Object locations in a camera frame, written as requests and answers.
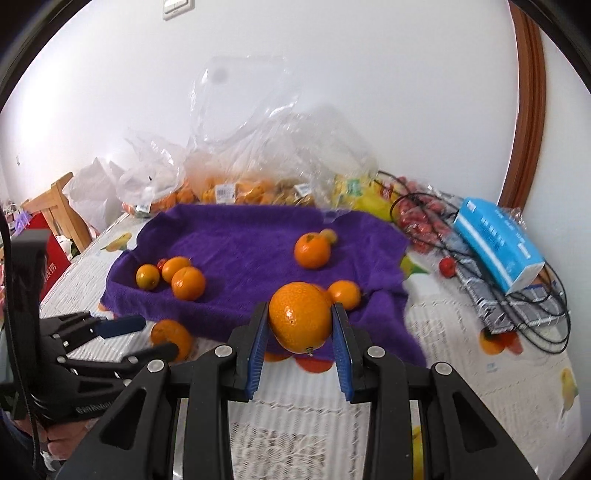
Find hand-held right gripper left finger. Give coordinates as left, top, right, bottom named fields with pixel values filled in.
left=55, top=300, right=271, bottom=480

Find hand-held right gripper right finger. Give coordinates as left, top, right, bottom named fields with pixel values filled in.
left=331, top=302, right=539, bottom=480

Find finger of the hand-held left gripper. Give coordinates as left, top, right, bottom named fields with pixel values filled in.
left=62, top=342, right=178, bottom=384
left=41, top=312, right=146, bottom=347

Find large orange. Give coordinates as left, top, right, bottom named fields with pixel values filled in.
left=294, top=232, right=332, bottom=270
left=269, top=281, right=333, bottom=355
left=150, top=320, right=194, bottom=363

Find small orange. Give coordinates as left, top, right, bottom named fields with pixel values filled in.
left=171, top=266, right=206, bottom=301
left=136, top=263, right=161, bottom=291
left=327, top=280, right=362, bottom=311
left=161, top=257, right=192, bottom=282

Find person's left forearm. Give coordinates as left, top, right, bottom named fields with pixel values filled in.
left=0, top=411, right=47, bottom=480

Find person's left hand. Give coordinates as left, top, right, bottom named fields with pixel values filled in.
left=46, top=418, right=93, bottom=462

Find red paper bag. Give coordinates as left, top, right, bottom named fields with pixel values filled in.
left=39, top=228, right=71, bottom=301

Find white fruit-print tablecloth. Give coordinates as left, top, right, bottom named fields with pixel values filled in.
left=39, top=212, right=585, bottom=480

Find purple towel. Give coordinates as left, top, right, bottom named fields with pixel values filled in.
left=100, top=203, right=428, bottom=367

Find wooden chair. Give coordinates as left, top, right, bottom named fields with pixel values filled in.
left=22, top=172, right=93, bottom=254

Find white plastic bag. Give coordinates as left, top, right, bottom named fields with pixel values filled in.
left=62, top=158, right=125, bottom=232

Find clear plastic bag of oranges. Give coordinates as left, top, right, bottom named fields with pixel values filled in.
left=187, top=55, right=301, bottom=206
left=115, top=129, right=188, bottom=217

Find grey striped cloth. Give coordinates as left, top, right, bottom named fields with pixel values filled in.
left=455, top=258, right=566, bottom=335

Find bag of cherry tomatoes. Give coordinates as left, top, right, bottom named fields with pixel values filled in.
left=392, top=175, right=462, bottom=252

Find yellow snack packets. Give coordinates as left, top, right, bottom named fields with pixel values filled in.
left=333, top=174, right=393, bottom=222

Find blue tissue box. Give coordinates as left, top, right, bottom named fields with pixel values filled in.
left=453, top=198, right=546, bottom=296

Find clear bag of brown fruit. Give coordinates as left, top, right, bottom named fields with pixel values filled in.
left=272, top=104, right=377, bottom=208

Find black cable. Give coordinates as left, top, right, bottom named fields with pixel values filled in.
left=376, top=171, right=571, bottom=355

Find brown wooden door frame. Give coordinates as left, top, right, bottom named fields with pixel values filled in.
left=498, top=4, right=547, bottom=208

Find white light switch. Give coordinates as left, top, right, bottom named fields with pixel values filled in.
left=161, top=0, right=195, bottom=19

